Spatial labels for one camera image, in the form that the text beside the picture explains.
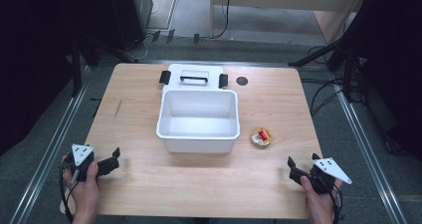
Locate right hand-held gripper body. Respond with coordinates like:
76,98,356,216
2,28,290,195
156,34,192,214
307,156,353,196

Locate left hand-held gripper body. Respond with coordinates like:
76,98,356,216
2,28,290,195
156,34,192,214
62,143,100,182

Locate round tan packet red label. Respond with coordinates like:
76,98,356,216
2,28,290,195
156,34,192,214
250,126,274,149

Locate white plastic storage box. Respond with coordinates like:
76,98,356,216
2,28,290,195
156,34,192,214
155,88,242,154

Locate person's right hand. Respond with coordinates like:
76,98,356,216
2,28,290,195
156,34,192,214
300,175,343,218

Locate person's left hand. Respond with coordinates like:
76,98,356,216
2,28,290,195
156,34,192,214
61,154,103,216

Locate black metal stand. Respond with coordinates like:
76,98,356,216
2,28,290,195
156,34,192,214
68,31,137,99

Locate black tripod stand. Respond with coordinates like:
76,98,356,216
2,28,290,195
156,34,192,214
287,24,366,103

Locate white box lid black latches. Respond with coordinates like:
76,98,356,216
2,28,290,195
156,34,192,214
158,63,230,98

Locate black cabinet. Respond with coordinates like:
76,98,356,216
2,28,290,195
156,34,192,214
105,0,154,52

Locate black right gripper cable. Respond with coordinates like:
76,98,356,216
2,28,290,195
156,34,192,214
329,183,344,224

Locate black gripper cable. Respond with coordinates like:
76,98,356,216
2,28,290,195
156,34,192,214
329,183,344,224
58,160,81,224

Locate metal floor rail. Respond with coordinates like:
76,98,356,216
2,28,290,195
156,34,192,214
329,72,411,224
8,64,95,224

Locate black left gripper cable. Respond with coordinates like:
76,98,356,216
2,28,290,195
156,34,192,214
58,160,81,224

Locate black floor cables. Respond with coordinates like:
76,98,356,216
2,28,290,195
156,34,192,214
299,44,347,117

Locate white floor cable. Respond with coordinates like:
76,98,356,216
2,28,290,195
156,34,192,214
130,34,150,62

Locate black hanging cable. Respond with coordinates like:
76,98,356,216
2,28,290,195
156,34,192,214
213,0,233,40

